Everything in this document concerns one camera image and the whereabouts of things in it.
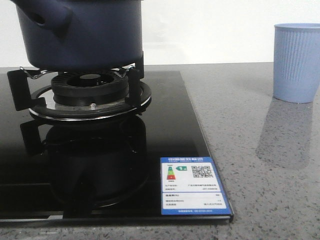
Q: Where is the black glass gas stove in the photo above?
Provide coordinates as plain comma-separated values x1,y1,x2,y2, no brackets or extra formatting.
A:
0,71,234,226

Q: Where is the light blue ribbed plastic cup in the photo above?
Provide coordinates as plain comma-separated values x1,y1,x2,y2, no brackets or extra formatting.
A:
273,23,320,104

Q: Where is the dark blue cooking pot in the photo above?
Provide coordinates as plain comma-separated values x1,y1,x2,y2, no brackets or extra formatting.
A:
15,0,143,72

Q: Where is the blue energy label sticker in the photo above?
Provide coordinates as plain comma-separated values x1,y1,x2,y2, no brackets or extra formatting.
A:
160,156,232,216

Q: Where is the black metal pot support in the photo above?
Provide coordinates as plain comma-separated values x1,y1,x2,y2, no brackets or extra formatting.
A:
7,57,152,122

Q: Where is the black round gas burner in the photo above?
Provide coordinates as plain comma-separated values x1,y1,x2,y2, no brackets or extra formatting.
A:
51,71,129,107

